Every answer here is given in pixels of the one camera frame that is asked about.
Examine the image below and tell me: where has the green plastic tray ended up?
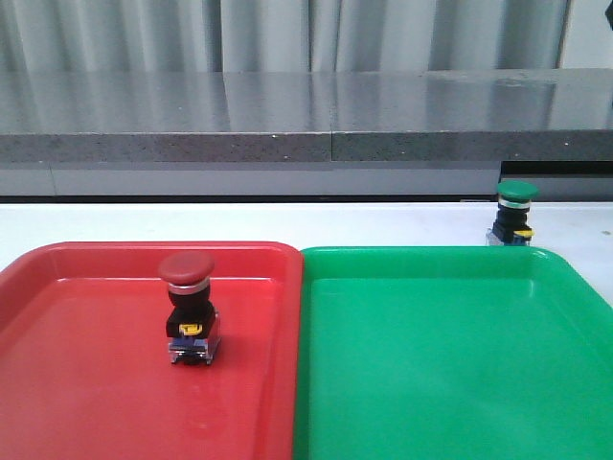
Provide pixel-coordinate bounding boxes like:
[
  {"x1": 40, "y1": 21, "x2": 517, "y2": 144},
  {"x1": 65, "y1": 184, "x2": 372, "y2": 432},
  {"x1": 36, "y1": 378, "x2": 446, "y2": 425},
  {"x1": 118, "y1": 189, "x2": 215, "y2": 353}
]
[{"x1": 294, "y1": 246, "x2": 612, "y2": 459}]

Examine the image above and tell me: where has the green mushroom push button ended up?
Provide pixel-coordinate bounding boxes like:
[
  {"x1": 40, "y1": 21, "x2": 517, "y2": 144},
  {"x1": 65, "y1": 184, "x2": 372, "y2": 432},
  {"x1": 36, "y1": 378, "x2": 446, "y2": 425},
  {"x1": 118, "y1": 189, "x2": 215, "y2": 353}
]
[{"x1": 486, "y1": 180, "x2": 539, "y2": 246}]

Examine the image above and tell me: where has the grey pleated curtain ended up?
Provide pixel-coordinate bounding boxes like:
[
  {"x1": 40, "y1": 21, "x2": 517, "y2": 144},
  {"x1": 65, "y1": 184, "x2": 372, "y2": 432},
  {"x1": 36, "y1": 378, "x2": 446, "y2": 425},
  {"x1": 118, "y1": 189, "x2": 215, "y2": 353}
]
[{"x1": 1, "y1": 1, "x2": 569, "y2": 72}]

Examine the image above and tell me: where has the grey stone counter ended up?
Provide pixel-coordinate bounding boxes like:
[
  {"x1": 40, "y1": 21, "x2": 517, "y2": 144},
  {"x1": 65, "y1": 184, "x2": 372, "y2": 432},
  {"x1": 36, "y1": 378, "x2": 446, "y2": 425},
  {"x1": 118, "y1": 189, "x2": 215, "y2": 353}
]
[{"x1": 1, "y1": 69, "x2": 612, "y2": 201}]

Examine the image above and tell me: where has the red mushroom push button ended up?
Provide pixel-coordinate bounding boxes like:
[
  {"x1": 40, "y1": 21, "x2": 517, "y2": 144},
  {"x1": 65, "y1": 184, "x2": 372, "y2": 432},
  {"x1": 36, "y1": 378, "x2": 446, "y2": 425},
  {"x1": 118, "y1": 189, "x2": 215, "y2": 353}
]
[{"x1": 159, "y1": 251, "x2": 220, "y2": 365}]

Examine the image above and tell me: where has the red plastic tray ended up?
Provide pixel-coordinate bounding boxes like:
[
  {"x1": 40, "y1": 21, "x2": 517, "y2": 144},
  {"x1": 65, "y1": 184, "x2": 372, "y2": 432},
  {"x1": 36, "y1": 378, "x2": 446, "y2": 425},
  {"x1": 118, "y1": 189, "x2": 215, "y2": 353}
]
[{"x1": 1, "y1": 241, "x2": 304, "y2": 459}]

